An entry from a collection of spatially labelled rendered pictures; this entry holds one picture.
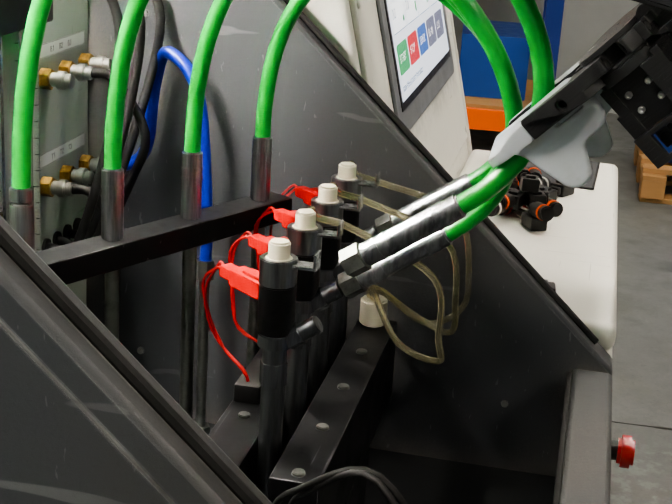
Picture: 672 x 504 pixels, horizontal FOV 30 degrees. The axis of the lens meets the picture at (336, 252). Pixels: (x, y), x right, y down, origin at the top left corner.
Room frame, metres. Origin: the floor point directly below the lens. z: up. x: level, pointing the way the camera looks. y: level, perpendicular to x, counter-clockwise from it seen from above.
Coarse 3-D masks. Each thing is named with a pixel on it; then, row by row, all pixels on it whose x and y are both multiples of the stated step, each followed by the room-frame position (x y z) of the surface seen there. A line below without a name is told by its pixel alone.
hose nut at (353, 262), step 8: (344, 248) 0.85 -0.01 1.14; (352, 248) 0.84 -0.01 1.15; (344, 256) 0.84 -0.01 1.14; (352, 256) 0.83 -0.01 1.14; (360, 256) 0.84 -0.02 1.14; (344, 264) 0.84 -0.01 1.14; (352, 264) 0.83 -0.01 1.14; (360, 264) 0.83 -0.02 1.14; (352, 272) 0.83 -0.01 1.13; (360, 272) 0.84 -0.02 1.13
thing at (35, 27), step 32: (32, 0) 0.89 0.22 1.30; (512, 0) 0.82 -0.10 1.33; (32, 32) 0.89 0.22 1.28; (544, 32) 0.82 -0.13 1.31; (32, 64) 0.89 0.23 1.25; (544, 64) 0.81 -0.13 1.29; (32, 96) 0.89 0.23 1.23; (544, 96) 0.81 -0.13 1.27; (512, 160) 0.82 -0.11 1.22; (32, 192) 0.90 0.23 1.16; (480, 192) 0.82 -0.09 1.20
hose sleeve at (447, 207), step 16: (432, 208) 0.83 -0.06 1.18; (448, 208) 0.82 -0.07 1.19; (400, 224) 0.83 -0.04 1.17; (416, 224) 0.83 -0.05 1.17; (432, 224) 0.82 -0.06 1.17; (448, 224) 0.82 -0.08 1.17; (368, 240) 0.84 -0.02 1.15; (384, 240) 0.83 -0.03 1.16; (400, 240) 0.83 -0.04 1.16; (416, 240) 0.83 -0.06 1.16; (368, 256) 0.83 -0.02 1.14; (384, 256) 0.83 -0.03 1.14
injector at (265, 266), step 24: (264, 264) 0.85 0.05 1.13; (288, 264) 0.85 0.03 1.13; (264, 288) 0.85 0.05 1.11; (288, 288) 0.85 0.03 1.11; (264, 312) 0.85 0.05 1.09; (288, 312) 0.85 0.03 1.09; (264, 336) 0.85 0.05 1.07; (288, 336) 0.85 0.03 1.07; (312, 336) 0.85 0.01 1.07; (264, 360) 0.85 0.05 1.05; (264, 384) 0.85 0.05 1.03; (264, 408) 0.85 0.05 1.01; (264, 432) 0.85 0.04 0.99; (264, 456) 0.85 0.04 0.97; (264, 480) 0.85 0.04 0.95
